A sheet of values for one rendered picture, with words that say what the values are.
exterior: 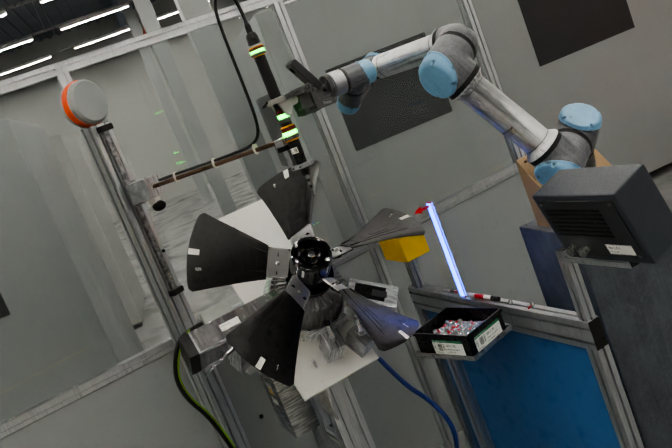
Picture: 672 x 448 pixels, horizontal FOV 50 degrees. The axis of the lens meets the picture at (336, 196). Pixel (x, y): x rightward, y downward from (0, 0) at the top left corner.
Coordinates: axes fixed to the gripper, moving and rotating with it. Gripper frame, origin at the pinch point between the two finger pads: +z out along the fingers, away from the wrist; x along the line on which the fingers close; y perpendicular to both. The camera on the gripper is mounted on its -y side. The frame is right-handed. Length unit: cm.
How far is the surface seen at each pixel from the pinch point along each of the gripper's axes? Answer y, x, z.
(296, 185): 26.6, 13.6, -3.8
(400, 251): 64, 23, -34
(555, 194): 43, -65, -32
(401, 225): 48, -5, -23
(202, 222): 24.8, 11.8, 28.0
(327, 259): 46.6, -8.0, 4.0
